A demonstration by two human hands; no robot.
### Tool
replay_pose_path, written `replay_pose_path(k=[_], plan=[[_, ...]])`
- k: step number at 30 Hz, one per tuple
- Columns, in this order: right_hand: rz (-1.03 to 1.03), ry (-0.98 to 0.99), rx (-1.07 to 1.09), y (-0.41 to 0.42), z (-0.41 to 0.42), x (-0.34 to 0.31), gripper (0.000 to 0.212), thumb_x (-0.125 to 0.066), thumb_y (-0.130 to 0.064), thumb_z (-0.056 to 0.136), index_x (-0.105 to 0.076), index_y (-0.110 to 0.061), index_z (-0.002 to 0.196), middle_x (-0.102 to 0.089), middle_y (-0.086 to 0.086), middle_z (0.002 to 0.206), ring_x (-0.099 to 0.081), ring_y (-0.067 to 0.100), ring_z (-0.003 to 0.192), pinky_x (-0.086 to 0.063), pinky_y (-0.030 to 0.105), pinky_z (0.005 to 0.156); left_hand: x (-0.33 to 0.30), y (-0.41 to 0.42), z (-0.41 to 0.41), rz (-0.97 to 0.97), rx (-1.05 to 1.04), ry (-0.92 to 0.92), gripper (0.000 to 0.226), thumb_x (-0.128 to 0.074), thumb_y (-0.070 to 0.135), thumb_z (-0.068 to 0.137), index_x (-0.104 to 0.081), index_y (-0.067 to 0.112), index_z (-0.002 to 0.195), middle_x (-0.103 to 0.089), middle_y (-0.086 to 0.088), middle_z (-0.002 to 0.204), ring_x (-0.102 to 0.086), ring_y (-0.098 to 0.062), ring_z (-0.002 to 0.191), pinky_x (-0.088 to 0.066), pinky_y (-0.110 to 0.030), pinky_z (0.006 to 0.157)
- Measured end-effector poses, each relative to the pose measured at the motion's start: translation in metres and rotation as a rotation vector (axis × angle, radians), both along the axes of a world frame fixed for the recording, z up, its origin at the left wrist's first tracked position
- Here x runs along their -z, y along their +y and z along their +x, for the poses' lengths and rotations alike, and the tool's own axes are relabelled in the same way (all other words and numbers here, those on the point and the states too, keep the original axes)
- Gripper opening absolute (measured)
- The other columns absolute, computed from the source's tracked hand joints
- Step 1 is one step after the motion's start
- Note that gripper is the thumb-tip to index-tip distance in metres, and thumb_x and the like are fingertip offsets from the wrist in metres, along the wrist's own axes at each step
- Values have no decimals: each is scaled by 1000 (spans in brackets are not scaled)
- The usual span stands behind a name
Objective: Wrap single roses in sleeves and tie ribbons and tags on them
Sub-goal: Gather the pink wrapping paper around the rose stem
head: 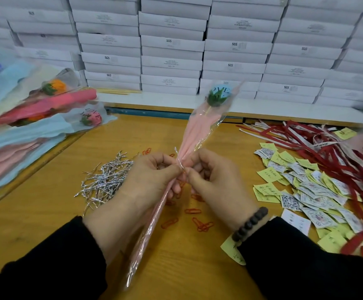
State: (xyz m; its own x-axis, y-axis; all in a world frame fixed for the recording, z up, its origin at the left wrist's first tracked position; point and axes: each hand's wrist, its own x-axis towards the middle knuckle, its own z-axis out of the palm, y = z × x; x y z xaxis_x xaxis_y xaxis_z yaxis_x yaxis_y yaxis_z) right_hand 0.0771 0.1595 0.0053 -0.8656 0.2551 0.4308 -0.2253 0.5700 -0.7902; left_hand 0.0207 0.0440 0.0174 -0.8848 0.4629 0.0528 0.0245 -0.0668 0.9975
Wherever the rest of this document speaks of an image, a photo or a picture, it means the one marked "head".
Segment pile of orange paper clips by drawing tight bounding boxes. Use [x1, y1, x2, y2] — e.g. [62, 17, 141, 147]
[141, 147, 215, 234]

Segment pile of silver twist ties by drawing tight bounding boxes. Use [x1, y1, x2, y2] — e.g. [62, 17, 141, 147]
[74, 152, 135, 213]

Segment long white board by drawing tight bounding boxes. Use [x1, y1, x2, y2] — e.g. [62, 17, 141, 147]
[97, 92, 363, 127]

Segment pile of flowers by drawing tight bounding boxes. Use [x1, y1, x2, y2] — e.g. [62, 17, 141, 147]
[0, 43, 117, 204]

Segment blue flower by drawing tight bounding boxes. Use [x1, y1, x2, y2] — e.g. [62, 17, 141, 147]
[124, 81, 241, 290]

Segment wall of stacked white boxes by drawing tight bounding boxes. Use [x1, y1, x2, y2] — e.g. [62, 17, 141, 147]
[0, 0, 363, 110]

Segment person's left forearm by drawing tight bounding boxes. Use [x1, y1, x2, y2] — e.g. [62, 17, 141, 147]
[0, 215, 109, 300]

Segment pile of yellow white tags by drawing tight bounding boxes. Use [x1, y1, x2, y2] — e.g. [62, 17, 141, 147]
[220, 127, 363, 266]

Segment wooden sticks bundle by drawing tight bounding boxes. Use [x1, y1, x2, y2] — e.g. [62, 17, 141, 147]
[97, 88, 142, 96]

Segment person's right hand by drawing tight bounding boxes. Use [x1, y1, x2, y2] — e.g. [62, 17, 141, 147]
[181, 148, 271, 234]

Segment black bead bracelet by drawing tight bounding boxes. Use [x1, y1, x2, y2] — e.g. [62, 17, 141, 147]
[231, 206, 270, 244]

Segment person's left hand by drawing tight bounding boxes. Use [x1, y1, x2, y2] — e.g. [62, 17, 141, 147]
[83, 152, 185, 263]

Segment person's right forearm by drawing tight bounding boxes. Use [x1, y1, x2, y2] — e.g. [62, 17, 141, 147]
[238, 215, 363, 300]

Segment pile of red ribbons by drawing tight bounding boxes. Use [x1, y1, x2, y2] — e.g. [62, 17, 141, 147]
[239, 120, 363, 268]

